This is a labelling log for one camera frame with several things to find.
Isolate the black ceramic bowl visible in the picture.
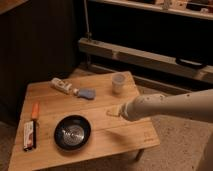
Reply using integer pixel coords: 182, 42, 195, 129
54, 115, 91, 151

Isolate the tan gripper finger tip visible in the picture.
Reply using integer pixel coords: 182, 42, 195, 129
106, 106, 120, 117

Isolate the white tube bottle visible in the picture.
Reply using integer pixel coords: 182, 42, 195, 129
50, 78, 78, 94

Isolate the wooden table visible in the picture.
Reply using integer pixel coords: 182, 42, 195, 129
8, 72, 160, 171

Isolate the metal pole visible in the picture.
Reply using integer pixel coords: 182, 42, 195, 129
83, 0, 92, 41

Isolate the upper shelf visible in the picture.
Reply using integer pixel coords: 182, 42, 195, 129
89, 0, 213, 21

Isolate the blue sponge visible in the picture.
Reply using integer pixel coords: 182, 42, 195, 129
78, 89, 96, 100

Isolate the translucent plastic cup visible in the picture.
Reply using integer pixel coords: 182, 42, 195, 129
112, 73, 126, 94

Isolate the orange handled knife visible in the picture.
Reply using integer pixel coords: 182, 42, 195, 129
31, 102, 40, 126

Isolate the black case handle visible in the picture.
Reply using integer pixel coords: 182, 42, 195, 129
175, 58, 207, 70

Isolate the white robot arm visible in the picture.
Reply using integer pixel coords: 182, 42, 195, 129
106, 89, 213, 122

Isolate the white tapered gripper body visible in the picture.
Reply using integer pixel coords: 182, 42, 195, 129
119, 102, 134, 120

